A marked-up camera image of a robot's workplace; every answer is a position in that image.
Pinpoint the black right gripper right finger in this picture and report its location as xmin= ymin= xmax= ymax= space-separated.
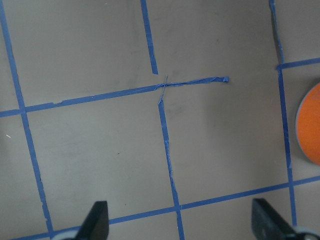
xmin=251 ymin=198 xmax=304 ymax=240

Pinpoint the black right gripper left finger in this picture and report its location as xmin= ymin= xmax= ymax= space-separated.
xmin=74 ymin=201 xmax=109 ymax=240

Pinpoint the orange can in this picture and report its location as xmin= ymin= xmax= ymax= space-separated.
xmin=295 ymin=84 xmax=320 ymax=165

